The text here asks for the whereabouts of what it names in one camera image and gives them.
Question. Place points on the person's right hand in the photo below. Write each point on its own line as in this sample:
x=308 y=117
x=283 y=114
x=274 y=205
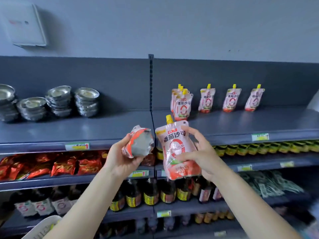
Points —
x=206 y=161

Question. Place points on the person's left hand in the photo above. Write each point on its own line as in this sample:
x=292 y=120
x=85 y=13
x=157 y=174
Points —
x=117 y=159

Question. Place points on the dark blue shelf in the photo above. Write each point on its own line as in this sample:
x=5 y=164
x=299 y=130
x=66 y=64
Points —
x=99 y=126

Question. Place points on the white plastic basket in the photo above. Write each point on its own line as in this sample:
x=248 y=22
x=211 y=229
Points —
x=40 y=229

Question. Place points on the person's right forearm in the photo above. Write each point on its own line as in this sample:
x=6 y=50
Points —
x=249 y=209

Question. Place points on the person's left forearm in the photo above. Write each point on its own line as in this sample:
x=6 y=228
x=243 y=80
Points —
x=82 y=209

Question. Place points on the row of dark sauce bottles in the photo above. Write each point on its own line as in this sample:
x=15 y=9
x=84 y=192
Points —
x=133 y=196

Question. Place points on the yellow green price tag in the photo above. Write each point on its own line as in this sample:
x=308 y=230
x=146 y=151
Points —
x=77 y=146
x=220 y=233
x=244 y=167
x=164 y=214
x=138 y=173
x=163 y=173
x=287 y=164
x=260 y=137

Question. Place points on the dark red packet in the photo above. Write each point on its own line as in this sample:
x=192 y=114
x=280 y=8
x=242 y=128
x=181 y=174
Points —
x=149 y=160

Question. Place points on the row of red snack bags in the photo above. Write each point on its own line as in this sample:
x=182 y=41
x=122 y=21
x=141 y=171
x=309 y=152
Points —
x=62 y=166

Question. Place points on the row of yellow lid jars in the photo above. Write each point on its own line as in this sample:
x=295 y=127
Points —
x=269 y=148

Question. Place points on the pile of green white packets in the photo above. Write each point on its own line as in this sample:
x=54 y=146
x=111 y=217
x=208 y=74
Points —
x=271 y=184

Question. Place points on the white wall box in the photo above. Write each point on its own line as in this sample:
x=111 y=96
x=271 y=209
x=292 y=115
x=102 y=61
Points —
x=22 y=24

